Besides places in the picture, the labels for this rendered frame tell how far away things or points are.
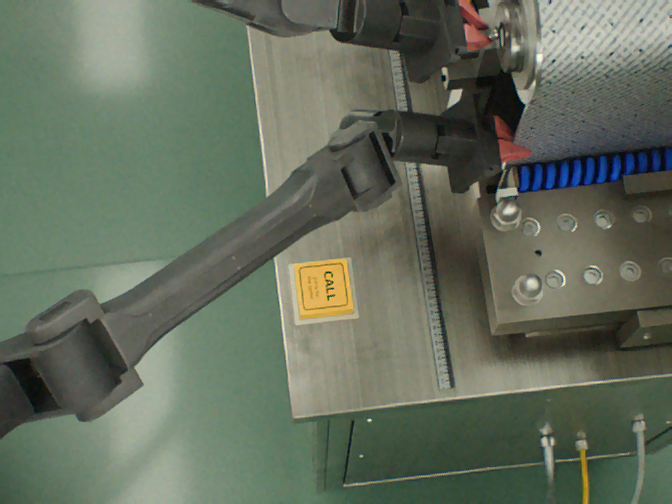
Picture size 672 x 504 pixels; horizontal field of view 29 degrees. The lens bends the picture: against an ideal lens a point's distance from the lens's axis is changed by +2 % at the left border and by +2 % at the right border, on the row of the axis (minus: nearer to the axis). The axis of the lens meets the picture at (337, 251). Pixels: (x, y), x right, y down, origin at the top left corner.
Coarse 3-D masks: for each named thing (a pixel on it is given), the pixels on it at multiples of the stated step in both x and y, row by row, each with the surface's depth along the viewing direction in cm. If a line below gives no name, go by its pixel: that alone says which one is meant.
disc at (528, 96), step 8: (528, 0) 131; (536, 0) 129; (536, 8) 129; (536, 16) 129; (536, 24) 129; (536, 32) 129; (536, 40) 129; (536, 48) 130; (536, 56) 130; (536, 64) 131; (536, 72) 131; (536, 80) 132; (528, 88) 135; (536, 88) 132; (520, 96) 140; (528, 96) 136; (536, 96) 134; (528, 104) 137
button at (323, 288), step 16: (304, 272) 162; (320, 272) 162; (336, 272) 162; (304, 288) 161; (320, 288) 161; (336, 288) 161; (304, 304) 161; (320, 304) 161; (336, 304) 161; (352, 304) 161
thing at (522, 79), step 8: (520, 0) 133; (528, 8) 131; (528, 16) 131; (528, 24) 131; (528, 32) 131; (528, 40) 131; (528, 48) 131; (528, 56) 132; (528, 64) 132; (520, 72) 137; (528, 72) 133; (520, 80) 136; (528, 80) 134; (520, 88) 137
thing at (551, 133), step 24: (648, 96) 141; (528, 120) 143; (552, 120) 144; (576, 120) 145; (600, 120) 146; (624, 120) 147; (648, 120) 148; (528, 144) 150; (552, 144) 151; (576, 144) 152; (600, 144) 153; (624, 144) 154; (648, 144) 155; (504, 168) 156
